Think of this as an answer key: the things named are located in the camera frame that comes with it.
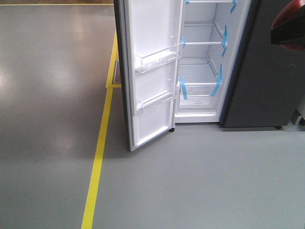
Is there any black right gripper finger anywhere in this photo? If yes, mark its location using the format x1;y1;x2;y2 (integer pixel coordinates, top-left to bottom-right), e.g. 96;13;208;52
271;10;305;45

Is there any red yellow apple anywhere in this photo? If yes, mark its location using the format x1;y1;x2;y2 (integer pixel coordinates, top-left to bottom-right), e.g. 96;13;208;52
271;0;305;52

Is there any dark grey closed fridge door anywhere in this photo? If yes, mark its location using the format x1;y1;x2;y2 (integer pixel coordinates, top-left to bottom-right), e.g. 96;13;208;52
220;0;305;129

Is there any white fridge interior body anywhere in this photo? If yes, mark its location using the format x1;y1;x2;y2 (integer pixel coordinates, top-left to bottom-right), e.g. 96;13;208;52
174;0;251;124

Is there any clear crisper drawer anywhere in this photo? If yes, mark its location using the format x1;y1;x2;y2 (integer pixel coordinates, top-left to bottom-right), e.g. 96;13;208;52
178;83;219;112

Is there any clear lower door bin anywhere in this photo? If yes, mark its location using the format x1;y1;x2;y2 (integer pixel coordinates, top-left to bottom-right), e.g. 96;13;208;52
136;88;179;114

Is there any clear door bin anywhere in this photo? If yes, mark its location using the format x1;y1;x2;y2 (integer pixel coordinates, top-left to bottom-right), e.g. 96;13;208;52
136;88;179;114
134;42;184;73

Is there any clear middle door bin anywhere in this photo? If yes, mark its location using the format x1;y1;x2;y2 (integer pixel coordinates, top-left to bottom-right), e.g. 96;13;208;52
134;42;184;73

